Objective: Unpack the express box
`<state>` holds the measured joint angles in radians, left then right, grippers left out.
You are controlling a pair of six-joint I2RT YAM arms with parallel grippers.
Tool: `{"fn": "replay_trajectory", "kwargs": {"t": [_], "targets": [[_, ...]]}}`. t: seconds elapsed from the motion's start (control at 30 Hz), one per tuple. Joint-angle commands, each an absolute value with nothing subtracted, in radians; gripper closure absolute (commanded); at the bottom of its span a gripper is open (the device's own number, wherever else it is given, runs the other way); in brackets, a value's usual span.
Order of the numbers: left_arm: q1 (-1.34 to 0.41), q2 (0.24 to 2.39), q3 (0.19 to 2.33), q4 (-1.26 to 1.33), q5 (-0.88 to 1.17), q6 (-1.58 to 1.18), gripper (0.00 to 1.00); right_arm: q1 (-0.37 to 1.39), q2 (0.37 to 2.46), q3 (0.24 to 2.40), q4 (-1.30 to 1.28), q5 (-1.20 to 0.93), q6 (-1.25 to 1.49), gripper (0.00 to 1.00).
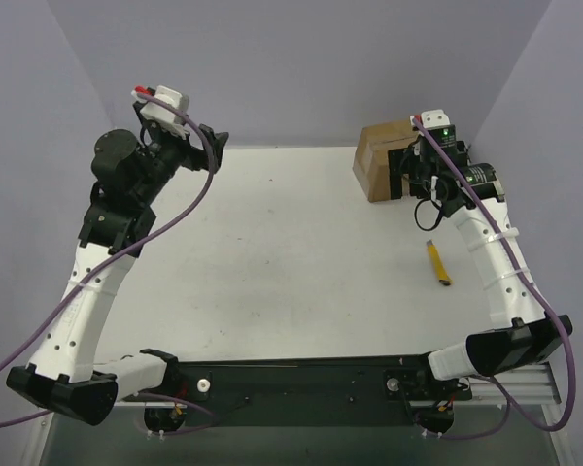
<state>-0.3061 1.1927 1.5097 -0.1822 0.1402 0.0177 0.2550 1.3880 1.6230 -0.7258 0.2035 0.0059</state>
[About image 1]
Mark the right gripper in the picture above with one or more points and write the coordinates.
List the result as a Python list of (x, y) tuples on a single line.
[(399, 173)]

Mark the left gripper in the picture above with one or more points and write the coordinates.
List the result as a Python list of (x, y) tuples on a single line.
[(201, 151)]

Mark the brown cardboard express box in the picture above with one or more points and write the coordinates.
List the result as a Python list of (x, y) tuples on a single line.
[(371, 157)]

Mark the yellow utility knife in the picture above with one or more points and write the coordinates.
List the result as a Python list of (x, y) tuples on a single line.
[(437, 264)]

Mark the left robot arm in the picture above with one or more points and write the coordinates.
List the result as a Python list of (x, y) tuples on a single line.
[(130, 171)]

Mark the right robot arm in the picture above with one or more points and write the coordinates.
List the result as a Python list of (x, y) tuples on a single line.
[(524, 329)]

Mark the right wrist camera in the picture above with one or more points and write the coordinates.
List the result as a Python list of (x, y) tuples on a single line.
[(430, 120)]

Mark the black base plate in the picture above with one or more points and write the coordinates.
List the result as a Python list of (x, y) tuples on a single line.
[(368, 391)]

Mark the aluminium frame rail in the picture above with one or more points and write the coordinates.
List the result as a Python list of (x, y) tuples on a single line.
[(529, 385)]

